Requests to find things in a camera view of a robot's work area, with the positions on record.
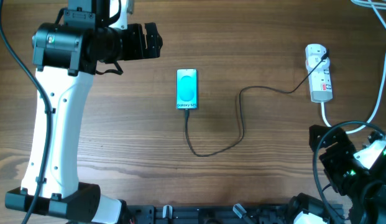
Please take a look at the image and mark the white power strip cord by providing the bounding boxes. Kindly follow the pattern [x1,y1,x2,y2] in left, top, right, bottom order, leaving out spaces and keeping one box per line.
[320,0,386,135]

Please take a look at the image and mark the Samsung Galaxy smartphone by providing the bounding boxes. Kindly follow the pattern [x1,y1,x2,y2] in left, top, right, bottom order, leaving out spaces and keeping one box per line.
[176,68,198,110]

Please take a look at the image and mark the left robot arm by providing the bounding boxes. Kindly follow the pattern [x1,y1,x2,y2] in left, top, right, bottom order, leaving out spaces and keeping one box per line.
[5,1,163,223]

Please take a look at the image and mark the white coiled cable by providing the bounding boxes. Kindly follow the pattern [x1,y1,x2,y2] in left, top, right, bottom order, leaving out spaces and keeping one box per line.
[350,0,386,11]

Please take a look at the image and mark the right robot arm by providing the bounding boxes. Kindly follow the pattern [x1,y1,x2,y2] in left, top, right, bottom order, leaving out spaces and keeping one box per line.
[285,122,386,223]

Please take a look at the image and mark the white power strip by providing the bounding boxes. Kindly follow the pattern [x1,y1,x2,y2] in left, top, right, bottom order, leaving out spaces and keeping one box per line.
[305,44,333,103]

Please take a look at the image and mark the black USB charging cable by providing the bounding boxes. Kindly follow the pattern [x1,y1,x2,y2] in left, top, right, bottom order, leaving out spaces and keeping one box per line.
[183,49,330,157]

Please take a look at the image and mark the white USB charger plug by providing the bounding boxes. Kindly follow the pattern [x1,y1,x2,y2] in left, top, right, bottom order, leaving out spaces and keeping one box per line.
[306,54,330,72]

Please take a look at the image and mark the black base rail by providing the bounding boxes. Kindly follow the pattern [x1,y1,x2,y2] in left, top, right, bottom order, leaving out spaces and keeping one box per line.
[121,203,346,224]

